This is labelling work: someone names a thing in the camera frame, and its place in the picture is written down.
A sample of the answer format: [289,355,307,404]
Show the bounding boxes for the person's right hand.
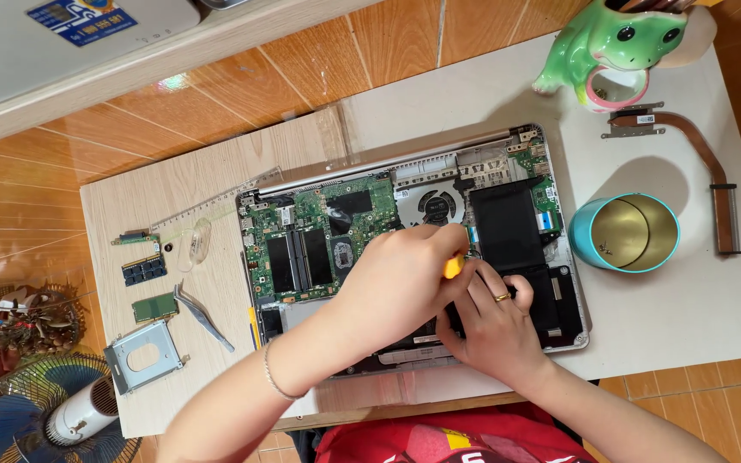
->
[436,260,555,388]

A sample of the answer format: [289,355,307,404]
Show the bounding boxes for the person's left hand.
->
[318,224,475,369]

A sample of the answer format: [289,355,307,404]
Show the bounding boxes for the silver laptop base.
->
[237,123,591,379]

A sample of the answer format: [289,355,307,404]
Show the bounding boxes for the black laptop cooling fan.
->
[401,183,469,230]

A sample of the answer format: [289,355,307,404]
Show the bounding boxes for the black laptop battery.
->
[469,180,585,338]

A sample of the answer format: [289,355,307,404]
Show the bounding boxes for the small green side board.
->
[511,143,563,236]

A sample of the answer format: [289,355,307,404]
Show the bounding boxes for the green laptop motherboard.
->
[242,175,405,306]

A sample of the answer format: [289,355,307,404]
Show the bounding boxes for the teal metal tin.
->
[568,193,681,275]

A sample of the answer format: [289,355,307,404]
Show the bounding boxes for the person's red shirt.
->
[314,405,598,463]

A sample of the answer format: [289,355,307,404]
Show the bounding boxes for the clear plastic ruler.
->
[151,166,285,234]

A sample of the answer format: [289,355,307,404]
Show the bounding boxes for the green ceramic frog mug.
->
[533,0,699,114]

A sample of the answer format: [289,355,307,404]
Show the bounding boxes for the clear plastic pry tool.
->
[176,217,212,274]

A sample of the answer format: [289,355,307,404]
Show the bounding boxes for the metal tweezers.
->
[172,281,236,354]

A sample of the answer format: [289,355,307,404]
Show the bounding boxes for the copper heat pipe heatsink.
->
[601,102,741,257]

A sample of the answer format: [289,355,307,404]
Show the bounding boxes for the green memory module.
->
[130,292,181,325]

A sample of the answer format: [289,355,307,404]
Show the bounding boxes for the dark blue memory module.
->
[120,253,168,288]

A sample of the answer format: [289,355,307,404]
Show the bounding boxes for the small green connector board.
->
[111,230,161,248]

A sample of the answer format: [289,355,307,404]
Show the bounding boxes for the white appliance with blue sticker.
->
[0,0,203,120]

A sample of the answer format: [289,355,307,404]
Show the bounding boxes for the blue floor fan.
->
[0,352,144,463]

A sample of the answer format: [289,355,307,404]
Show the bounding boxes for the silver bracelet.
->
[262,337,311,403]

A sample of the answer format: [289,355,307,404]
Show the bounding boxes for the metal drive caddy bracket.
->
[103,319,192,397]

